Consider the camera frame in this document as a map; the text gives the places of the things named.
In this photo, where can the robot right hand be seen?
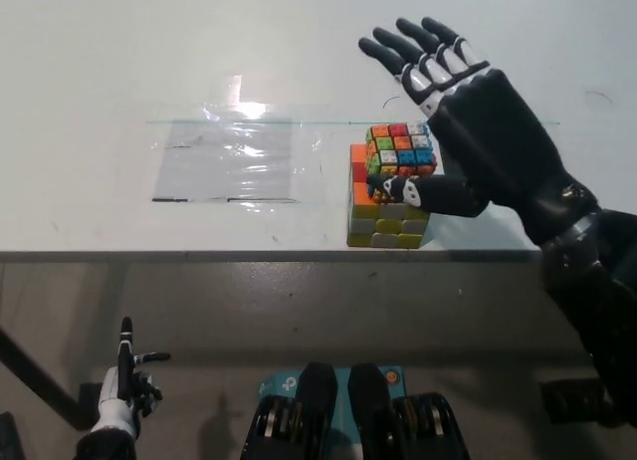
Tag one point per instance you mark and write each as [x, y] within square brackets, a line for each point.
[497, 141]

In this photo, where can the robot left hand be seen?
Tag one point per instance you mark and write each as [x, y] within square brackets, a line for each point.
[117, 405]

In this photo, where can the small studded multicolour puzzle cube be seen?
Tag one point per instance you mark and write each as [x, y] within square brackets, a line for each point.
[398, 151]

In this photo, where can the big pastel puzzle cube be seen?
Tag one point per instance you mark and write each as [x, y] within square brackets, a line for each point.
[388, 228]

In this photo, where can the black table strut with foot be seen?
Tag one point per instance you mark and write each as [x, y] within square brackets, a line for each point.
[30, 368]

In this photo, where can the clear plastic film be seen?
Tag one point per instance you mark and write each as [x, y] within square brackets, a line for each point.
[308, 146]

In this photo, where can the clear plastic sheet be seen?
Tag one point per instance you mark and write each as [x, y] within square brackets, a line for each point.
[219, 171]

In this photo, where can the black table foot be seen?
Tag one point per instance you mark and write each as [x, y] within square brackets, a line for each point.
[562, 402]

